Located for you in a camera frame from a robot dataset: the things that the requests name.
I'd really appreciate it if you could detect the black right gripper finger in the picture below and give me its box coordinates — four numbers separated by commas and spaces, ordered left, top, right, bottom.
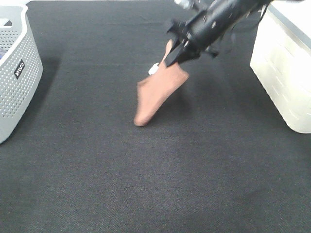
165, 44, 194, 67
172, 33, 181, 49

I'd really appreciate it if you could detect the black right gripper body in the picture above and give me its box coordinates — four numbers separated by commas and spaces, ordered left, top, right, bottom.
166, 11, 233, 59

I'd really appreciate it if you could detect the brown towel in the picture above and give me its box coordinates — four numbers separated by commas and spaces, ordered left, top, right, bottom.
134, 40, 189, 127

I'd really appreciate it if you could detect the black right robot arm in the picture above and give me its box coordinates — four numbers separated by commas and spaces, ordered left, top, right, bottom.
165, 0, 270, 67

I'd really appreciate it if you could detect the white plastic storage bin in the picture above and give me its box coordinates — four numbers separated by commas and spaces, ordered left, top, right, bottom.
250, 0, 311, 133

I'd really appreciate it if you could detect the black table mat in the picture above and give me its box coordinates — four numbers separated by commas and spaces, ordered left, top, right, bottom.
0, 0, 311, 233

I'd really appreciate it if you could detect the grey perforated laundry basket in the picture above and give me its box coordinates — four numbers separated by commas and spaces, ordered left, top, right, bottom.
0, 3, 43, 142

